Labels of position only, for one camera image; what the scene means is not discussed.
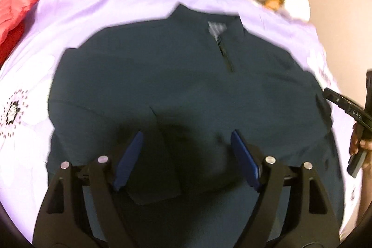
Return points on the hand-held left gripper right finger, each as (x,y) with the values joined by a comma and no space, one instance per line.
(245,158)

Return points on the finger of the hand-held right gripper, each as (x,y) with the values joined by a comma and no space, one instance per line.
(334,97)

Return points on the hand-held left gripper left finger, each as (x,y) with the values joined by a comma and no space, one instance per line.
(130,155)

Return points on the dark teal zip-neck pullover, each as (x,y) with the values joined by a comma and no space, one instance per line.
(174,76)

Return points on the person's right hand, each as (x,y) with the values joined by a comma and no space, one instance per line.
(355,143)

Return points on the purple floral blanket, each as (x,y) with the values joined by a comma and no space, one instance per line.
(87,18)

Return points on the red down jacket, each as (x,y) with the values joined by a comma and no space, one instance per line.
(14,12)

